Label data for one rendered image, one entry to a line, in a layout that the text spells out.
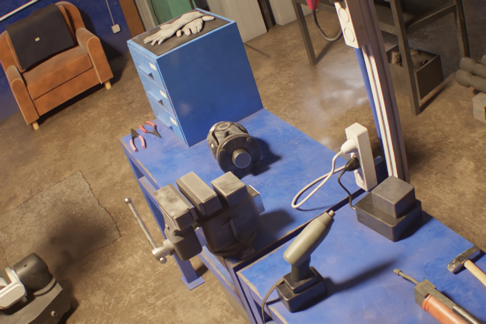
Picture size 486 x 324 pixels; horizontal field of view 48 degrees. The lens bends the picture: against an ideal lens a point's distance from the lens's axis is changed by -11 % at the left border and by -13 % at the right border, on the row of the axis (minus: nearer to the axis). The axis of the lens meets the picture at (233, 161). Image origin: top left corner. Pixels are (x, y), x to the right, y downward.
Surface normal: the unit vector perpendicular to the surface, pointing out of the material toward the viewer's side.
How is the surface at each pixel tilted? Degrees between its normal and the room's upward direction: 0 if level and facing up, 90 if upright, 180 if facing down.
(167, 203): 0
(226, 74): 90
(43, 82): 90
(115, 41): 90
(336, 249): 0
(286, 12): 90
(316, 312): 0
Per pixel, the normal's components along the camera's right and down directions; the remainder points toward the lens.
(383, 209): -0.79, 0.50
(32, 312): -0.28, -0.80
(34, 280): 0.59, 0.29
